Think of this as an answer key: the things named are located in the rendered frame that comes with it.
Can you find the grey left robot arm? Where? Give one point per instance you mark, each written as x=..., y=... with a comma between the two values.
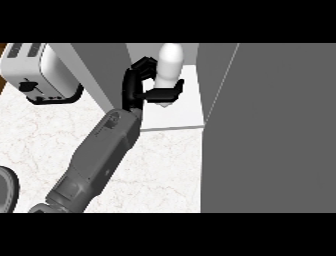
x=102, y=150

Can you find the grey open cabinet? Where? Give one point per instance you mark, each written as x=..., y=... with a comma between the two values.
x=102, y=73

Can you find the white toaster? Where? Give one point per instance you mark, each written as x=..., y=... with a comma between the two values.
x=26, y=66

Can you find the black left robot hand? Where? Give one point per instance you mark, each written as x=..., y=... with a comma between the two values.
x=133, y=90

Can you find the white water bottle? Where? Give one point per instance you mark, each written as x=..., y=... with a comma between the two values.
x=170, y=63

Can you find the dark grey cabinet door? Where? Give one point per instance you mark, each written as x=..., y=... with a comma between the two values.
x=284, y=133

